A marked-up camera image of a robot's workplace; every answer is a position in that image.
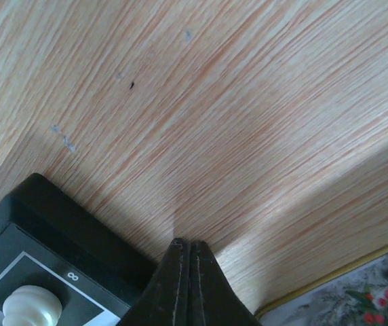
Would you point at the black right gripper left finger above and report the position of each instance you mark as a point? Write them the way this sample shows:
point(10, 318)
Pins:
point(165, 299)

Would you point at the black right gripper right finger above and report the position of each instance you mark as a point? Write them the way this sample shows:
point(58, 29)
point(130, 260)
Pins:
point(211, 298)

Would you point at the dark floral metal tin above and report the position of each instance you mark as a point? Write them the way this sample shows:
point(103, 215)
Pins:
point(354, 295)

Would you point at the white rook h8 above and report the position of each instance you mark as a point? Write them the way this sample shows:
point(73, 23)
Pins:
point(31, 305)

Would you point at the black and white chessboard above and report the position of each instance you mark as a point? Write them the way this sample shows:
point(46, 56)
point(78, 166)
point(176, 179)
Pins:
point(50, 241)

